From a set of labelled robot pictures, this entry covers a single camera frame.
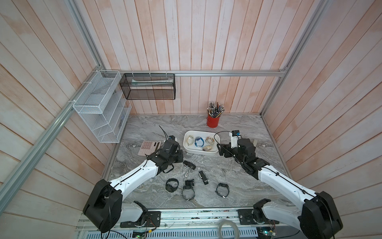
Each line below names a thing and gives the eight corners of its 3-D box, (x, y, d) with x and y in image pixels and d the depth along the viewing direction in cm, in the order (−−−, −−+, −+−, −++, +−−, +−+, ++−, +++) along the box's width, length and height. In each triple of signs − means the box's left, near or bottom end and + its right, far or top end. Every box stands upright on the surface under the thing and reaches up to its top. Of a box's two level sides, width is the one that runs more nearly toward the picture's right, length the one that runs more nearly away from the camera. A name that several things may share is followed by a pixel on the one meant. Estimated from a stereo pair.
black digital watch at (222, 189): (214, 193, 84) (215, 190, 80) (218, 183, 87) (219, 180, 84) (226, 199, 82) (227, 197, 78) (229, 188, 85) (231, 186, 82)
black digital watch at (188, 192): (181, 201, 81) (181, 199, 77) (182, 187, 85) (182, 185, 82) (194, 201, 81) (194, 199, 77) (194, 187, 85) (194, 185, 82)
